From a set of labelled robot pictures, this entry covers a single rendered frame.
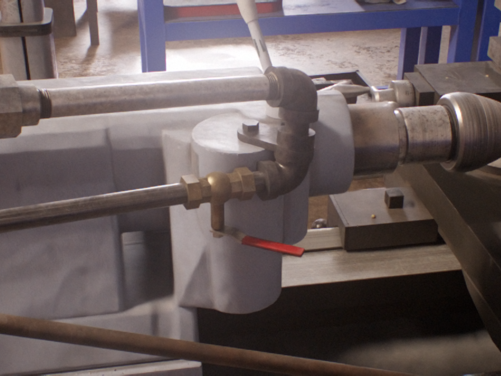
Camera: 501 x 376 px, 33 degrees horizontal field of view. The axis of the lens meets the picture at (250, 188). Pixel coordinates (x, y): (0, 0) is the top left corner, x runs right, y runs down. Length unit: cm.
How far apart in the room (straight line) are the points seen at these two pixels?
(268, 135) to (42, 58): 105
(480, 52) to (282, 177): 227
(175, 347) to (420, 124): 35
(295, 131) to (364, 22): 207
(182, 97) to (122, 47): 381
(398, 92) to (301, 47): 323
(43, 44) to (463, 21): 157
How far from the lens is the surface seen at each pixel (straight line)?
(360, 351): 121
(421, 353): 122
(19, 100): 62
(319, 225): 158
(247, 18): 83
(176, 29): 268
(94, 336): 76
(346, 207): 124
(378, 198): 126
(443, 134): 93
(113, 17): 497
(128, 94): 65
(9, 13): 175
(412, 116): 93
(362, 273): 117
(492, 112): 95
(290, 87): 71
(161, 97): 66
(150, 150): 82
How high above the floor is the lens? 149
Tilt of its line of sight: 29 degrees down
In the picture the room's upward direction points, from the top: straight up
